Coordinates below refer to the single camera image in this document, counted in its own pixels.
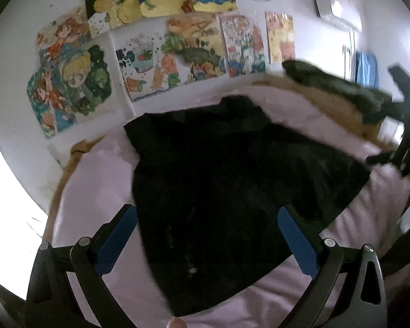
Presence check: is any white air conditioner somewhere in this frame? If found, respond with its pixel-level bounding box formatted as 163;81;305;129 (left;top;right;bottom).
312;0;359;30

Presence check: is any pink blanket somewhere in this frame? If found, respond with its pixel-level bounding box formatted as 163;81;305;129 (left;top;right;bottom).
51;87;410;328

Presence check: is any blue towel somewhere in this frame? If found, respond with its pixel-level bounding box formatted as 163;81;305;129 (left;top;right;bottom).
355;51;378;87

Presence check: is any wooden bed frame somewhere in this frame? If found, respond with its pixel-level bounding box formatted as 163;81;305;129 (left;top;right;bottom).
49;75;410;240

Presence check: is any bright window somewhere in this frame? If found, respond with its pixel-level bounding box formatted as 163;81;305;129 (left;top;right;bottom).
0;147;50;301

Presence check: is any dark olive garment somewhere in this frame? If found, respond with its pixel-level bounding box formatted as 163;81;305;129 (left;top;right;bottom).
282;60;393;124

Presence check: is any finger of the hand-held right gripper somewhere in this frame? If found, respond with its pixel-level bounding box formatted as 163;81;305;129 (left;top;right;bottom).
388;65;410;105
366;152;399;165

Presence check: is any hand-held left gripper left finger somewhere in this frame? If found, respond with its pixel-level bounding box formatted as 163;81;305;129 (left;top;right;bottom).
25;204;138;328

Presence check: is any group of wall drawings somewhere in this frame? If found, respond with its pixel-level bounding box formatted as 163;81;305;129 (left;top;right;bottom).
27;0;296;139

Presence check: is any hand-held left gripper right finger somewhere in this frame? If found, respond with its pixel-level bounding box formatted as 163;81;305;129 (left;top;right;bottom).
278;205;386;328

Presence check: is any black jacket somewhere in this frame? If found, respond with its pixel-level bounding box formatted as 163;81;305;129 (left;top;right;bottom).
123;95;371;318

